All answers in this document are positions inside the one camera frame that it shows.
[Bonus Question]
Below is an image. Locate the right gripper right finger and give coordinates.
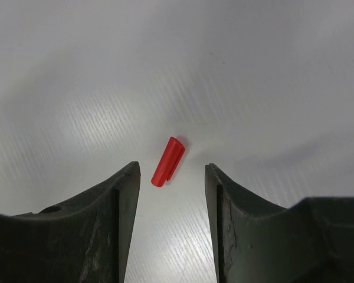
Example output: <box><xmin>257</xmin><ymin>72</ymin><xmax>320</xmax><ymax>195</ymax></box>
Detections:
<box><xmin>205</xmin><ymin>164</ymin><xmax>354</xmax><ymax>282</ymax></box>

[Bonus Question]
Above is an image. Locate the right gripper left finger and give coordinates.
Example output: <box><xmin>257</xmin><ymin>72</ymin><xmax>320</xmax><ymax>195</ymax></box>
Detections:
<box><xmin>0</xmin><ymin>162</ymin><xmax>140</xmax><ymax>282</ymax></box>

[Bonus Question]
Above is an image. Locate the red pen cap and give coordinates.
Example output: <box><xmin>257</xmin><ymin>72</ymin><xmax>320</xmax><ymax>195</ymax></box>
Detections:
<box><xmin>151</xmin><ymin>137</ymin><xmax>185</xmax><ymax>187</ymax></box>

